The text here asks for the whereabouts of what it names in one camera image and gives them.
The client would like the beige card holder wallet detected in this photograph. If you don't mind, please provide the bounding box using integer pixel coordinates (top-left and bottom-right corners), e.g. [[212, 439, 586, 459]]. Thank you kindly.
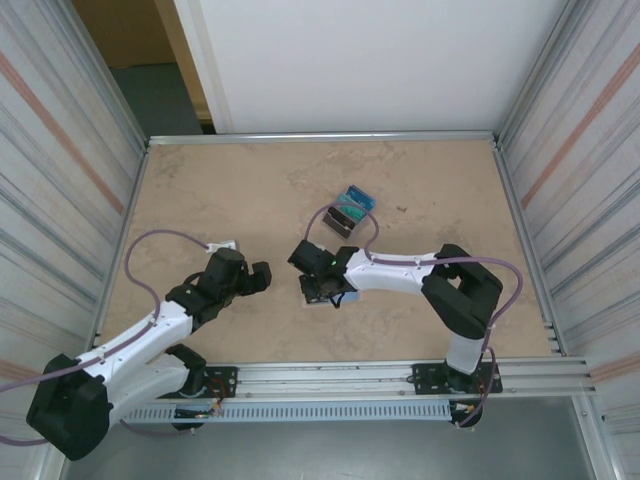
[[299, 287, 362, 308]]

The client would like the aluminium table edge rail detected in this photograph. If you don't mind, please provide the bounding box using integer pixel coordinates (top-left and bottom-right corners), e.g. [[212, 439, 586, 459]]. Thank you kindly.
[[146, 130, 501, 147], [492, 142, 567, 357]]

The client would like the grey slotted cable duct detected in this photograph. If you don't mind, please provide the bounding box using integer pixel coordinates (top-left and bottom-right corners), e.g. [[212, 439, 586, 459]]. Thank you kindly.
[[122, 402, 454, 424]]

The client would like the corrugated plastic side panel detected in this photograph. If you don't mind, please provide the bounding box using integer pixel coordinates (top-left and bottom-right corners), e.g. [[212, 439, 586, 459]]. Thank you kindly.
[[0, 0, 149, 451], [499, 0, 640, 431]]

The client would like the white door frame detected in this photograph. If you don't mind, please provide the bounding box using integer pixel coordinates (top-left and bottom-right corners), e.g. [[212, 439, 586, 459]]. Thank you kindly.
[[173, 0, 236, 135]]

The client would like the clear plastic card box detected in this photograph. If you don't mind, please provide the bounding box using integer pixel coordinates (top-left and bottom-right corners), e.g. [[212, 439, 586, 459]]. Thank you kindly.
[[321, 184, 380, 237]]

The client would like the blue card in box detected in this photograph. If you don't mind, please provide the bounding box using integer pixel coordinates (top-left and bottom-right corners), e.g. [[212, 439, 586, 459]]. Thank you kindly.
[[345, 185, 377, 209]]

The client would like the aluminium mounting rail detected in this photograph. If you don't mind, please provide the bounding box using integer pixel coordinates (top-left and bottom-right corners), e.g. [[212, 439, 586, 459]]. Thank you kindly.
[[99, 355, 599, 401]]

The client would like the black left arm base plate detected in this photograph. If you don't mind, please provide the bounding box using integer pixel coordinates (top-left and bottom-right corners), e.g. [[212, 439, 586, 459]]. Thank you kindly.
[[148, 366, 239, 400]]

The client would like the teal card in box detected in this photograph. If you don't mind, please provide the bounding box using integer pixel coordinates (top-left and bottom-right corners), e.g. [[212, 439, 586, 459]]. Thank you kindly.
[[334, 197, 369, 222]]

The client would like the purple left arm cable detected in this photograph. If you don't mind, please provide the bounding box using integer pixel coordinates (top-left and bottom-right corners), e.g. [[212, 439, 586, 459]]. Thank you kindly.
[[0, 228, 216, 446]]

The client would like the black card in box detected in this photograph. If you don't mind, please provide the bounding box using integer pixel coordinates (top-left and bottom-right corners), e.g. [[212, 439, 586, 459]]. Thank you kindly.
[[323, 203, 357, 235]]

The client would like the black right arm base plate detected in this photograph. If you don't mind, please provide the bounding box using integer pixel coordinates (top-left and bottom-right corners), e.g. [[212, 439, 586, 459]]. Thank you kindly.
[[412, 362, 503, 396]]

